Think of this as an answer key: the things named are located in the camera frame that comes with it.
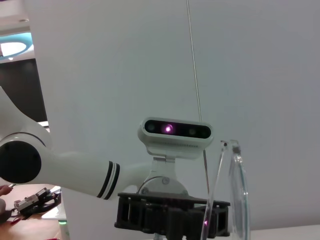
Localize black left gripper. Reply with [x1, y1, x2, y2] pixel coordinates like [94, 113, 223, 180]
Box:
[114, 191, 231, 238]

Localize clear plastic glasses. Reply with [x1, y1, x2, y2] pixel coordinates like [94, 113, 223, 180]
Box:
[199, 139, 251, 240]

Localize bystander hand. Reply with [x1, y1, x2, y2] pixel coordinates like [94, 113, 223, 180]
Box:
[0, 184, 13, 198]

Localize black silver gripper device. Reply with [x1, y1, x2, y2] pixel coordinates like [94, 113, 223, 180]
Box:
[12, 186, 62, 221]

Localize round ceiling light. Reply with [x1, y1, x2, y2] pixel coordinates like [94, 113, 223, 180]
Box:
[0, 32, 35, 61]

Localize silver camera mount bracket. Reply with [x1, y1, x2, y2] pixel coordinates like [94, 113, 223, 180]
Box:
[136, 155, 190, 197]

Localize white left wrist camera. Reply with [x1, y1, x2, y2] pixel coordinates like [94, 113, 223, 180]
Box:
[136, 116, 214, 160]

